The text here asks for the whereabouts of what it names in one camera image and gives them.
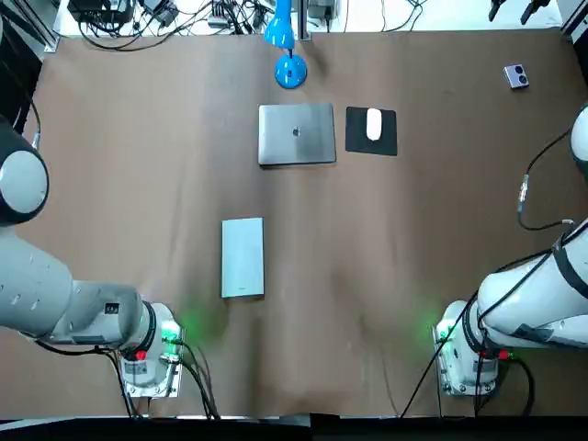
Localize silver laptop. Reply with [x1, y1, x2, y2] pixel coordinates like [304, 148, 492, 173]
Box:
[257, 102, 337, 167]

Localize white computer mouse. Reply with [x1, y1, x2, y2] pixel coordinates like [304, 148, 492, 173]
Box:
[365, 107, 383, 142]

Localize black mouse pad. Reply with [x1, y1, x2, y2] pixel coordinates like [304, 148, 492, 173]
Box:
[345, 106, 399, 157]

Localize blue desk lamp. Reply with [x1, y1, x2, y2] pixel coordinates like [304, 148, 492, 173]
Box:
[263, 0, 309, 90]

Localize finned power supply brick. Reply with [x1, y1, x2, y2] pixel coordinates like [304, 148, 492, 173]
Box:
[306, 0, 334, 20]

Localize black usb hub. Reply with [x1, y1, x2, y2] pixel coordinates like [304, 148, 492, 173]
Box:
[151, 0, 179, 25]

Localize small purple box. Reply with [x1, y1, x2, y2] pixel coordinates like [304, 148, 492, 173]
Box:
[503, 63, 532, 89]

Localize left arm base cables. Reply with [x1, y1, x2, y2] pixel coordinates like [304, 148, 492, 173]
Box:
[96, 337, 221, 420]

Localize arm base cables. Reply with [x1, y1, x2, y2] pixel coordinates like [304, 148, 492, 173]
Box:
[399, 298, 537, 419]
[96, 337, 221, 420]

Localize aluminium frame post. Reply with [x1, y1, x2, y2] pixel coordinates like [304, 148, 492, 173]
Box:
[296, 0, 312, 42]
[43, 0, 62, 52]
[562, 0, 588, 43]

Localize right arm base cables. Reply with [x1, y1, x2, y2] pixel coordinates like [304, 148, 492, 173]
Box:
[399, 298, 537, 419]

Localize black cable hub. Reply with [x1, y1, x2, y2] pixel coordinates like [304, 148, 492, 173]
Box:
[209, 3, 231, 27]

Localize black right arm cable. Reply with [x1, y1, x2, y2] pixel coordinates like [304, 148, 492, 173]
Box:
[516, 123, 580, 231]

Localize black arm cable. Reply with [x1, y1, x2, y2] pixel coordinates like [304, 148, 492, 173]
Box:
[27, 98, 45, 153]
[516, 123, 580, 231]

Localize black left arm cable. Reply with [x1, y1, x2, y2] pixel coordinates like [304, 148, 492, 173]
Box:
[27, 98, 45, 153]

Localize black network switch box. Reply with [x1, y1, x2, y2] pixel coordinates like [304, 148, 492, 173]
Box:
[68, 0, 134, 22]

